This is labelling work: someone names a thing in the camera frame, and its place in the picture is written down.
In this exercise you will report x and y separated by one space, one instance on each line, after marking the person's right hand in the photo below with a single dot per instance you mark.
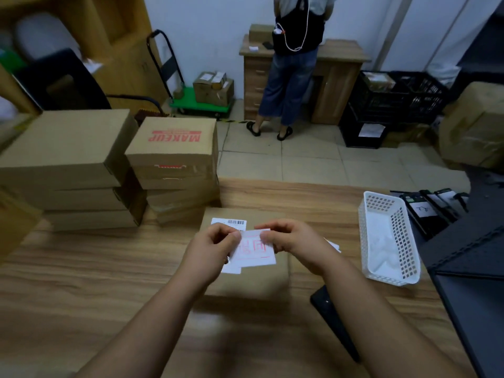
303 244

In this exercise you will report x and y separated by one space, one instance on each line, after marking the person's left hand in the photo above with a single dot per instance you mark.
208 259

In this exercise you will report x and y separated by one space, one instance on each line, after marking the stack of white stickers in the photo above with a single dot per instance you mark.
334 245

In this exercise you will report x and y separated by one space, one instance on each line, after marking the red stamped white sticker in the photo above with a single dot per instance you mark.
252 253

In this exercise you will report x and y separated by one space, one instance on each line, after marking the black handheld scanner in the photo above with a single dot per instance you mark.
334 322

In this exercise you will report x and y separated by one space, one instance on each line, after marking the red printed cardboard box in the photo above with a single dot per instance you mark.
169 149

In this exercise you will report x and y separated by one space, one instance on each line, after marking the person's left forearm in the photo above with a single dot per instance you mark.
141 334

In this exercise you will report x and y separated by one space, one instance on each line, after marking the person's right forearm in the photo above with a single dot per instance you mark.
393 322

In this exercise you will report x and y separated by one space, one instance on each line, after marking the medium taped cardboard box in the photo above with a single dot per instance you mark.
214 98

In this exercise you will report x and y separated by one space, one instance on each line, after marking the tiny cardboard box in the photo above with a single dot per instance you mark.
178 92

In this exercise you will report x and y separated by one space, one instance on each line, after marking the small yellowish cardboard box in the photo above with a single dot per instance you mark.
218 80

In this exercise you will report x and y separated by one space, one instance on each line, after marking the small labelled cardboard box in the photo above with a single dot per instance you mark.
202 79

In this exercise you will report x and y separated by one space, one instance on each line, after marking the stack of large cardboard boxes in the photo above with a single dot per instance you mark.
126 74

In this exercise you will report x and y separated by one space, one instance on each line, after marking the large wrapped cardboard box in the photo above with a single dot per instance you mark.
472 129

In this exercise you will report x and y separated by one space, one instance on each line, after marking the stack of small cardboard boxes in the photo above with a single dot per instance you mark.
260 33

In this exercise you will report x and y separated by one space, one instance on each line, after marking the white perforated plastic tray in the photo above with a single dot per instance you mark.
382 248

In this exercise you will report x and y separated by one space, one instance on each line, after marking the black plastic crates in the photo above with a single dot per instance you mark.
348 139

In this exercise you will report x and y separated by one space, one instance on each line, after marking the black scanners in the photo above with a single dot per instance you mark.
423 212

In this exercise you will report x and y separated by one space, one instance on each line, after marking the black flat device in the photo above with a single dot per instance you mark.
449 198
461 201
439 204

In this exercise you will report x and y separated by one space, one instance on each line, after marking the black plastic crate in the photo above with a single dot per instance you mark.
370 106
425 102

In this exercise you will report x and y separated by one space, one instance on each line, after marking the green platform trolley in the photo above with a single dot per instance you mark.
197 104

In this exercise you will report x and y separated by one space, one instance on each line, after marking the wooden drawer desk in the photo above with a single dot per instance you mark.
338 90

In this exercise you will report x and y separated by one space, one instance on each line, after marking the dark metal shelf rack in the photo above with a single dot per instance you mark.
468 311
484 59

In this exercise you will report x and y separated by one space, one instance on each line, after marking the small black phone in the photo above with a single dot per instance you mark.
267 45

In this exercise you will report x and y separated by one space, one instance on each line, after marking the black office chair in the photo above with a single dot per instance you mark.
59 86

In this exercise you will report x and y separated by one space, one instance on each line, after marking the white standing air conditioner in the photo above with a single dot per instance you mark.
417 31

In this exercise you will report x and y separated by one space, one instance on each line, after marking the knotted white plastic bag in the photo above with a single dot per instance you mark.
7 110

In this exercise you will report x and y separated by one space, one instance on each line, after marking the grey soft parcel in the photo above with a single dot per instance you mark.
43 35

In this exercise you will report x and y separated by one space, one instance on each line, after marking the small green packet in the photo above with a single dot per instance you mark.
12 60

